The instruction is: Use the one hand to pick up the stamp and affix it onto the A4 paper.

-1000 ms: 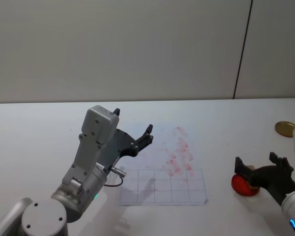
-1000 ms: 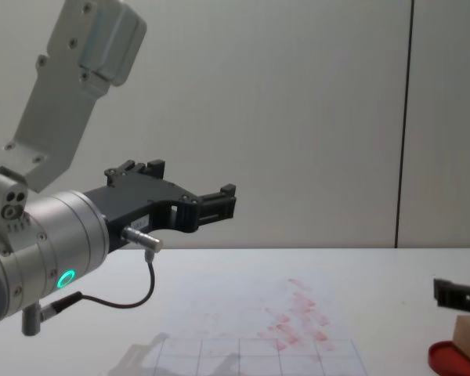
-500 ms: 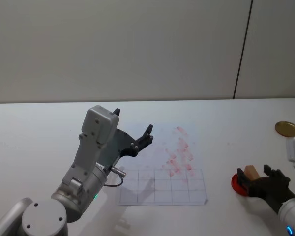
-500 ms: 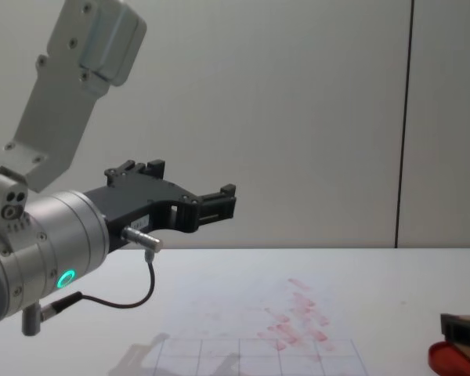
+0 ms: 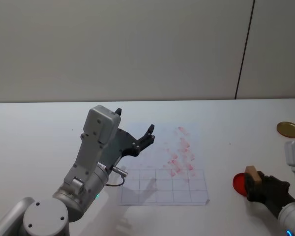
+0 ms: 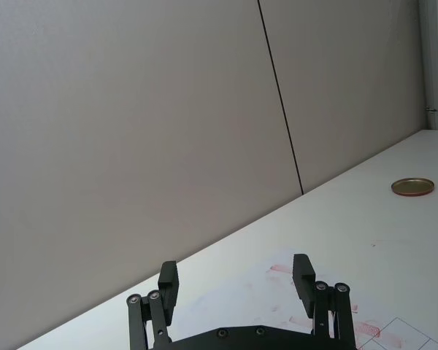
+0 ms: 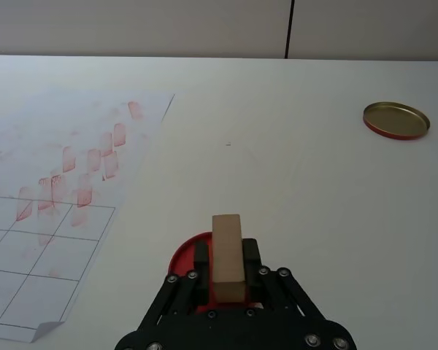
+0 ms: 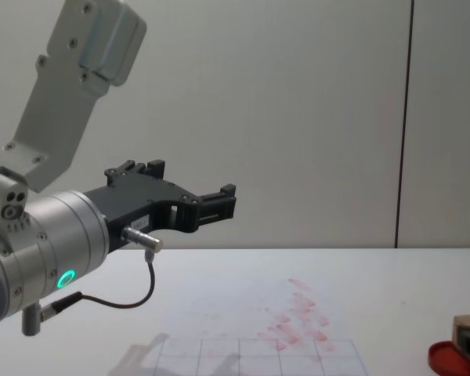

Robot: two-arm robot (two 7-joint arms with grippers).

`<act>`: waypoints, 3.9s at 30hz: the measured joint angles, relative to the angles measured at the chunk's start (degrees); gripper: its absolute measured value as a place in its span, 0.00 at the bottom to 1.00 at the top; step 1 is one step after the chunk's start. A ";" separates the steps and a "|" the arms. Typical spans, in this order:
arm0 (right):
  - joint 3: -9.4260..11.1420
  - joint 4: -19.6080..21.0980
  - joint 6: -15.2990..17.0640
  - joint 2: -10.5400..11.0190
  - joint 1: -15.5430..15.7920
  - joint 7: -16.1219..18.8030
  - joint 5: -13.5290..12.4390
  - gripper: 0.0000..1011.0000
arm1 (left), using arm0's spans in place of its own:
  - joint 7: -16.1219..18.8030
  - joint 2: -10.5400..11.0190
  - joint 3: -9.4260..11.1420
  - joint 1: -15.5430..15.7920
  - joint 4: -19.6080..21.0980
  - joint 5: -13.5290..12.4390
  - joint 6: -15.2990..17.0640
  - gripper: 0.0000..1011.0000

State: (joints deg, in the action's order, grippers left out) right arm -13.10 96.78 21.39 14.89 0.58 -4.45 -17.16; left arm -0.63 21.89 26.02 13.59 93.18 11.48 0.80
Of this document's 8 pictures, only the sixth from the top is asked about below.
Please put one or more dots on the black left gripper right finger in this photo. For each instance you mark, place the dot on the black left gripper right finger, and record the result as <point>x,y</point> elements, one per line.
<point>303,288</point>

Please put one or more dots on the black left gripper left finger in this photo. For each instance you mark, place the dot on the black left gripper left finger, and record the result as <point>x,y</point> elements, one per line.
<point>166,291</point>

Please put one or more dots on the round gold tin lid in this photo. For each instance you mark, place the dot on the round gold tin lid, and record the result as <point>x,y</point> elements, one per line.
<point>412,187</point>

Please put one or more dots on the small silver metal latch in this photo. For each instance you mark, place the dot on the small silver metal latch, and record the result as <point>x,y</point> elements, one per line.
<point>430,109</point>

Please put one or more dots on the pale grey upright frame post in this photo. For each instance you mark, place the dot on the pale grey upright frame post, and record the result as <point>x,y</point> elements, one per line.
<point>428,54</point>

